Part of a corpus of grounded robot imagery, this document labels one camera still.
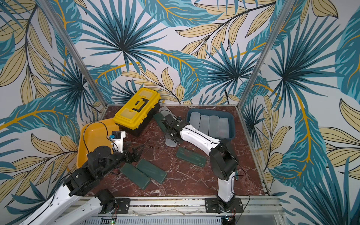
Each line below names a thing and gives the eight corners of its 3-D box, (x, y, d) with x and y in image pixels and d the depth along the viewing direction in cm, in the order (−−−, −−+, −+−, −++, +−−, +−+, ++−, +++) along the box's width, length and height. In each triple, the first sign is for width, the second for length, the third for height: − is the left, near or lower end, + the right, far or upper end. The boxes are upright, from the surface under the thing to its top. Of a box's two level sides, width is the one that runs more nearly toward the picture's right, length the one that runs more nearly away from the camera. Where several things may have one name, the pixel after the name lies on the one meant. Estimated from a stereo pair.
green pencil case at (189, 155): (175, 156, 94) (175, 154, 92) (179, 147, 98) (179, 145, 96) (204, 167, 89) (205, 166, 88) (207, 158, 93) (208, 156, 92)
